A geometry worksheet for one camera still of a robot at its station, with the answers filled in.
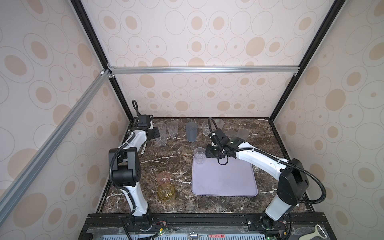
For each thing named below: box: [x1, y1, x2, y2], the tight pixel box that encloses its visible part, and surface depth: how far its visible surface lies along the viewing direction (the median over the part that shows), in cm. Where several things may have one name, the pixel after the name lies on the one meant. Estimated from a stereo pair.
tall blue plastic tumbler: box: [185, 121, 198, 143], surface depth 107 cm
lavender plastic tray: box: [191, 156, 259, 197], surface depth 88 cm
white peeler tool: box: [298, 224, 328, 240], surface depth 72 cm
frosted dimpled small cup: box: [214, 118, 224, 130], surface depth 114 cm
